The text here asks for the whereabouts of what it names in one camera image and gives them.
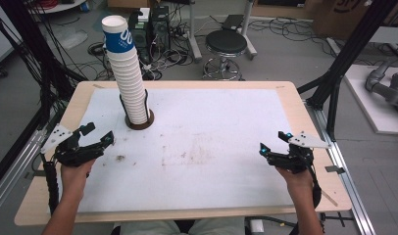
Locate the black round stool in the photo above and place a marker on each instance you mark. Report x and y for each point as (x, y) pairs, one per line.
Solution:
(225, 42)

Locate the brown cardboard box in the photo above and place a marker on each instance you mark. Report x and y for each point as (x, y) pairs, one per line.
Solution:
(344, 16)

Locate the white platform board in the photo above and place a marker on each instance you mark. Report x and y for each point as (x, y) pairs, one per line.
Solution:
(370, 107)

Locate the black metal frame post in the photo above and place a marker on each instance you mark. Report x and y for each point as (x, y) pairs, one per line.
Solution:
(350, 49)
(27, 42)

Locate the white round table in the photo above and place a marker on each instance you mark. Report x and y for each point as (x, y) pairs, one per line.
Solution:
(59, 6)

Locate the white desk leg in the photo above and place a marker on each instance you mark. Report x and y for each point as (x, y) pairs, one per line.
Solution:
(194, 36)
(248, 32)

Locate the white box on tower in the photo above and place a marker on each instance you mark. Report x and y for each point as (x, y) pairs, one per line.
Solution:
(144, 14)

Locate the person's left hand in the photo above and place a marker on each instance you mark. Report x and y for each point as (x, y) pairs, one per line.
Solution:
(74, 179)

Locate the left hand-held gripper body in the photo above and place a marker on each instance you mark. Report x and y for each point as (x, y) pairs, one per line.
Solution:
(68, 151)

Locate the white table mat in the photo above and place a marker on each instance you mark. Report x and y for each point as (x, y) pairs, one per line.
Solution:
(193, 156)

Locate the black computer tower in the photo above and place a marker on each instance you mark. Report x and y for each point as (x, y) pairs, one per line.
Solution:
(140, 42)
(160, 27)

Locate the blue tape roll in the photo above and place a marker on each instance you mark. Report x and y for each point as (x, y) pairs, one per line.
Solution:
(85, 6)

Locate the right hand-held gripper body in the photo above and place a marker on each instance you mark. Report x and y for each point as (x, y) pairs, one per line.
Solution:
(298, 160)

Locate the blue banded paper cup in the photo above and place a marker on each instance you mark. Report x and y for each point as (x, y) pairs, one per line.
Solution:
(118, 37)

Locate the stack of white paper cups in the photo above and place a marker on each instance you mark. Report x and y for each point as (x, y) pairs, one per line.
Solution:
(130, 88)

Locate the aluminium rail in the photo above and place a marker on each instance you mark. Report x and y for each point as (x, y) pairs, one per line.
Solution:
(347, 182)
(14, 176)

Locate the person's light pants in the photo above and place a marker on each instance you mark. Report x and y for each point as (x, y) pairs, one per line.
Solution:
(174, 226)

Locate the person's right hand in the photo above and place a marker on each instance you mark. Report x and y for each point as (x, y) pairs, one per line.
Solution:
(300, 184)

